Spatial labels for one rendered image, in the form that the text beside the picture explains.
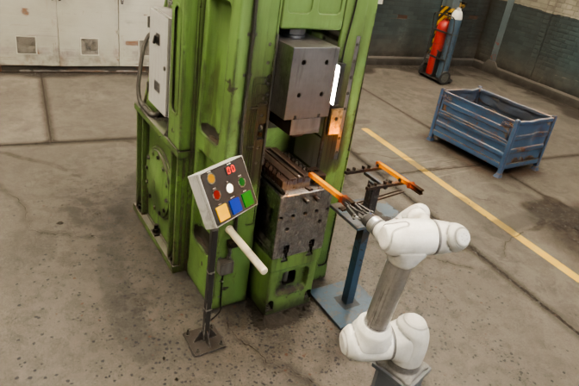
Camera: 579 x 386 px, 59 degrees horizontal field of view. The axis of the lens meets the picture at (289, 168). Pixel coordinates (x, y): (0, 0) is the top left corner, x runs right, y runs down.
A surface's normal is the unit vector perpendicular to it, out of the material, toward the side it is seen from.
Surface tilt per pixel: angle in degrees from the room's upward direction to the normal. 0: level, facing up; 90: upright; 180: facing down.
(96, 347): 0
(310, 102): 90
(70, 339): 0
